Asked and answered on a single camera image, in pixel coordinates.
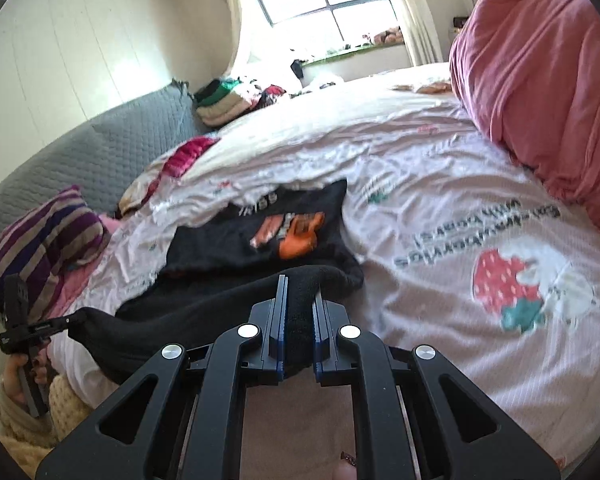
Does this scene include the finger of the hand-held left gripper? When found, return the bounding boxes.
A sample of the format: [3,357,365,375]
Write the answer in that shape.
[0,310,88,348]
[5,275,30,333]

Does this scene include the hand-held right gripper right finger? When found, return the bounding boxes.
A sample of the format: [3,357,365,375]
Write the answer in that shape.
[312,290,563,480]

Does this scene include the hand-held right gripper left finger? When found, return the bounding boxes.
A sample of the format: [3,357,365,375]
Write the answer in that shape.
[35,274,288,480]

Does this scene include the black sweatshirt with orange cuffs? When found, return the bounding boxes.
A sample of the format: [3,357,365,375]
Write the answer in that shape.
[67,177,366,386]

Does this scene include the person's left forearm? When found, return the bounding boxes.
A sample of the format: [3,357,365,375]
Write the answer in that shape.
[0,385,56,448]

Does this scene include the pile of folded clothes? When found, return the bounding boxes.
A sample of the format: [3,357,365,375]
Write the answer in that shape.
[192,76,261,128]

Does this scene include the dark crumpled clothes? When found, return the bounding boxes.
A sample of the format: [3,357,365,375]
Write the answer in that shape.
[252,85,301,108]

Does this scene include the person's left hand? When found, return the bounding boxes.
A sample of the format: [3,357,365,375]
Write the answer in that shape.
[0,346,50,406]

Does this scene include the person's right hand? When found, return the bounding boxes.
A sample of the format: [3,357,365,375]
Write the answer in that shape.
[330,450,361,480]

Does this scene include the cream fuzzy garment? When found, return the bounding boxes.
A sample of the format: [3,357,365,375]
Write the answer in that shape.
[5,375,98,480]

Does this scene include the purple striped pillow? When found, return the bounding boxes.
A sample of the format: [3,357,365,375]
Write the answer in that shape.
[0,185,106,326]

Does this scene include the grey quilted cushion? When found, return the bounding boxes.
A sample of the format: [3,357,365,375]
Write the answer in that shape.
[0,80,221,261]

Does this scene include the pink strawberry print bedsheet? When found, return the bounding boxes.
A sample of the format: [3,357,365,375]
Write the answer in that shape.
[45,62,600,480]

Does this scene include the red and yellow cloth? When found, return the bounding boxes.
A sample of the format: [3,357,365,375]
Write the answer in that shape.
[117,135,221,218]

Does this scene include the cream curtain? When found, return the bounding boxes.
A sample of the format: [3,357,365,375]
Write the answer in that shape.
[215,0,261,78]
[380,0,443,67]

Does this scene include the stuffed toys on windowsill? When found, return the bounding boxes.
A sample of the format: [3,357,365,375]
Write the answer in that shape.
[362,25,406,46]

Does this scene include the pink duvet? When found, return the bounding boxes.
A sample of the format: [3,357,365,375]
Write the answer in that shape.
[449,0,600,246]

